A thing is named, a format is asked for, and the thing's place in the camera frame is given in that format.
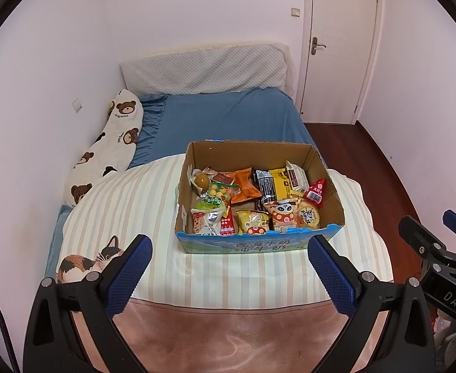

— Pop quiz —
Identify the white biscuit packet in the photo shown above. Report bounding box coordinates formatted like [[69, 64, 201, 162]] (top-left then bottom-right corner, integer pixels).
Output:
[[284, 160, 310, 193]]

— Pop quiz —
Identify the yellow panda mushroom packet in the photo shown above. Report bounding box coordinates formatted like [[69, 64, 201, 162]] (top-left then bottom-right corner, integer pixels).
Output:
[[236, 209, 271, 236]]

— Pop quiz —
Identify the white door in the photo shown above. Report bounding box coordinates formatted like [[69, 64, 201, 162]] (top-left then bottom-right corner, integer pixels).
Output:
[[296, 0, 386, 125]]

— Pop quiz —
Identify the brown snack packet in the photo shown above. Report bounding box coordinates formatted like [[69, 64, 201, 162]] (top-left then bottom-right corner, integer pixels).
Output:
[[202, 165, 236, 189]]

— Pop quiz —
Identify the green packet of yellow balls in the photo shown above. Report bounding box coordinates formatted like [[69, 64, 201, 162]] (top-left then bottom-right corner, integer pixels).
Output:
[[195, 181, 241, 212]]

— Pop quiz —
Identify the cat print blanket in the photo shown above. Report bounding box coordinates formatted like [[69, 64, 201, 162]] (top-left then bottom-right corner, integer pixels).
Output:
[[56, 153, 395, 373]]

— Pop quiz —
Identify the orange panda snack packet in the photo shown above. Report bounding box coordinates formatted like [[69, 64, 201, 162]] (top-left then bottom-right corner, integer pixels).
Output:
[[264, 199, 299, 234]]

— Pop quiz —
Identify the grey textured pillow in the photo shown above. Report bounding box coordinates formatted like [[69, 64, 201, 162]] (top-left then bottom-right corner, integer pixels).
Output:
[[119, 43, 291, 96]]

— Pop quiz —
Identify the small red sausage packet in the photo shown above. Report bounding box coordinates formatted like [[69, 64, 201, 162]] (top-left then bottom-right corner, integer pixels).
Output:
[[303, 177, 326, 206]]

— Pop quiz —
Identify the red crown print packet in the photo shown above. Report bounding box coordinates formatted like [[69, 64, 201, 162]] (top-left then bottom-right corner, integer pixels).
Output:
[[220, 206, 238, 237]]

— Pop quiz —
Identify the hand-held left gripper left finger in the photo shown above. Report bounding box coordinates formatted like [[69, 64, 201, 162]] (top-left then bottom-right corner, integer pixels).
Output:
[[23, 234, 153, 373]]

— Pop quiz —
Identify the clear braised egg packet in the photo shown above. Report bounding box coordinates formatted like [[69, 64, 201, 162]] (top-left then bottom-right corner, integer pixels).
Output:
[[189, 168, 213, 197]]

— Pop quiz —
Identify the bear print pillow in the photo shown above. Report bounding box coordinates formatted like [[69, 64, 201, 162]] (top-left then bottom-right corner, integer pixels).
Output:
[[64, 89, 144, 207]]

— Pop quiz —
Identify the printed cardboard box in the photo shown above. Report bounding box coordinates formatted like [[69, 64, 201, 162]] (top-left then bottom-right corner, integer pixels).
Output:
[[174, 140, 346, 254]]

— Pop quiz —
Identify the blue bed sheet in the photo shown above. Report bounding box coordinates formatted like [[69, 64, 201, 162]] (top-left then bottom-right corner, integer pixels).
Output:
[[44, 87, 316, 280]]

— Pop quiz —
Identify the yellow cracker packet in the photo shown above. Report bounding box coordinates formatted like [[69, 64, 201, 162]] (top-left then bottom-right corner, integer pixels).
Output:
[[290, 196, 322, 231]]

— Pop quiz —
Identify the large black and yellow packet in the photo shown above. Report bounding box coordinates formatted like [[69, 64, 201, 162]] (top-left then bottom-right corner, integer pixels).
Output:
[[252, 168, 291, 205]]

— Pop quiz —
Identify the white nut snack packet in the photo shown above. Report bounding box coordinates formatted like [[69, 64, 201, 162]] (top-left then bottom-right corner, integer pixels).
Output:
[[191, 207, 228, 236]]

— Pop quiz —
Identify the plain orange snack packet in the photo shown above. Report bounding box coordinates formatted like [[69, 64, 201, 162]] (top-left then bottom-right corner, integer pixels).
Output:
[[228, 167, 262, 205]]

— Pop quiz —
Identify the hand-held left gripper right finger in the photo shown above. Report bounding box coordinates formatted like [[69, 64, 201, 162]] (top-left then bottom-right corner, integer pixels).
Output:
[[307, 235, 435, 373]]

